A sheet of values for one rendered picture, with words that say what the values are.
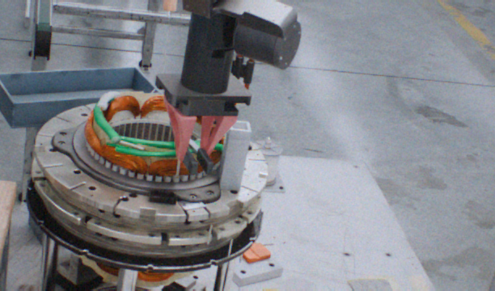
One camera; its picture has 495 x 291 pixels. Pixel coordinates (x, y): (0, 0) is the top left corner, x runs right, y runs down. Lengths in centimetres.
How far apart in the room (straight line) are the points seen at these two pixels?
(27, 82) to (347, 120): 277
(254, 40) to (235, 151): 22
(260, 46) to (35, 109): 54
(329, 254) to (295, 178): 27
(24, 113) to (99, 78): 19
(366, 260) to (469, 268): 164
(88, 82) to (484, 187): 257
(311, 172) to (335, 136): 203
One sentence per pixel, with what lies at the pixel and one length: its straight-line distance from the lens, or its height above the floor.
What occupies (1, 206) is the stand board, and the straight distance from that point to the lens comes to 126.
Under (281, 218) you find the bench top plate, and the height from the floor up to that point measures 78.
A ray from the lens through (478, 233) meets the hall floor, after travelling 367.
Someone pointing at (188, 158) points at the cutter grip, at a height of 118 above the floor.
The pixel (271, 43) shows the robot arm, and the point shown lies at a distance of 109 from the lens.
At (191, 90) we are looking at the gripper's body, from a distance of 115.
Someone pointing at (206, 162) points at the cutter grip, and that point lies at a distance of 118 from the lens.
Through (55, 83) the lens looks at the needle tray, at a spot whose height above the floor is 104.
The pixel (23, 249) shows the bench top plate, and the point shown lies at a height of 78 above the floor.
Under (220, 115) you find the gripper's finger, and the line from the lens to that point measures 116.
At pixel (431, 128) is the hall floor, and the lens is 439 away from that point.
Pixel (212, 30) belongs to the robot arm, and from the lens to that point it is 112.
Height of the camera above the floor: 173
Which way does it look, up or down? 27 degrees down
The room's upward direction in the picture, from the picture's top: 11 degrees clockwise
